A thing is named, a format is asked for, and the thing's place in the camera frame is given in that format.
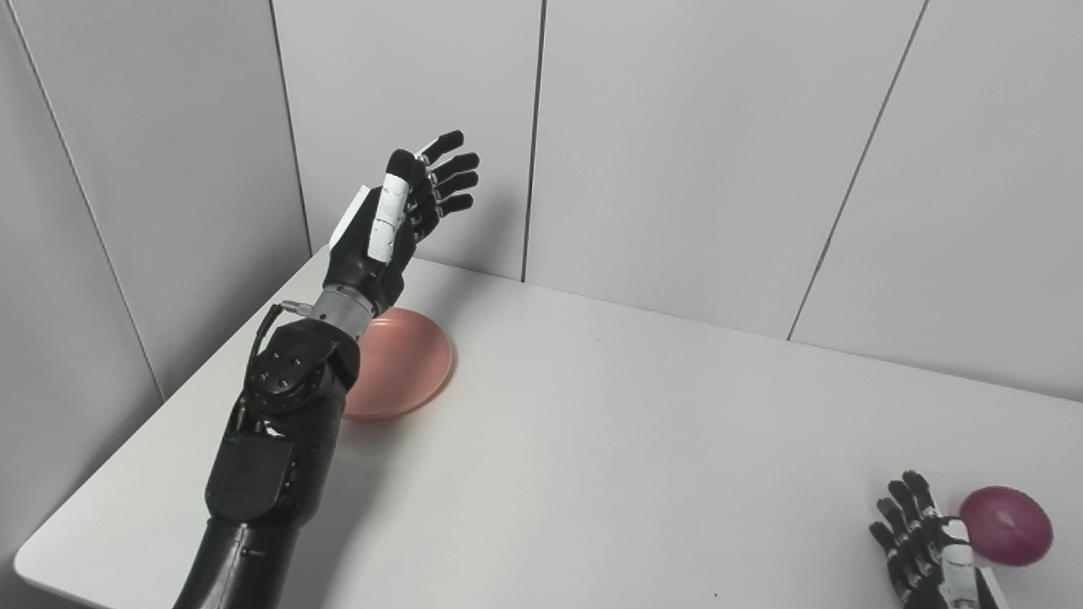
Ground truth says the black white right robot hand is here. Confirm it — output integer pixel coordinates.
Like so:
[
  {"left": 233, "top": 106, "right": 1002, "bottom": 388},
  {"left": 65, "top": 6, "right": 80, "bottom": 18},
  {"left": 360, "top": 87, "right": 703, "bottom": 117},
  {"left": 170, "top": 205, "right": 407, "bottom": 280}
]
[{"left": 869, "top": 470, "right": 1012, "bottom": 609}]

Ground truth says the purple red onion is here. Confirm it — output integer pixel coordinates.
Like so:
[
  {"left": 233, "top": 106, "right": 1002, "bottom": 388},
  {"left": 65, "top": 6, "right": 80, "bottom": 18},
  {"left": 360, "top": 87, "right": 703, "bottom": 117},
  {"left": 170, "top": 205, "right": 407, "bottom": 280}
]
[{"left": 959, "top": 486, "right": 1054, "bottom": 567}]

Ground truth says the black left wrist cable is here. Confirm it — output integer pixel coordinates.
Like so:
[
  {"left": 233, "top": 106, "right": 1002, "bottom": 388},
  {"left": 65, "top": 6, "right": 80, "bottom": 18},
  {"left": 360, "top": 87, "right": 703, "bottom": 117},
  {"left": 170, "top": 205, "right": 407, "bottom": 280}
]
[{"left": 252, "top": 299, "right": 316, "bottom": 366}]

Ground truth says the pink round plate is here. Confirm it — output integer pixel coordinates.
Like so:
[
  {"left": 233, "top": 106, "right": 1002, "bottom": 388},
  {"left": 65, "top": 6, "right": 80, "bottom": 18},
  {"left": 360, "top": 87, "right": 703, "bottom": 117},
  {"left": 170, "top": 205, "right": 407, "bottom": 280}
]
[{"left": 342, "top": 308, "right": 454, "bottom": 422}]

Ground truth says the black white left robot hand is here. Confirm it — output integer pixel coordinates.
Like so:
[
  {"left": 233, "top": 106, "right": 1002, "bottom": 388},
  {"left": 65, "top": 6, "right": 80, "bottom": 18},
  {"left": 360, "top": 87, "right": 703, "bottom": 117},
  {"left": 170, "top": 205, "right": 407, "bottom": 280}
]
[{"left": 326, "top": 129, "right": 481, "bottom": 318}]

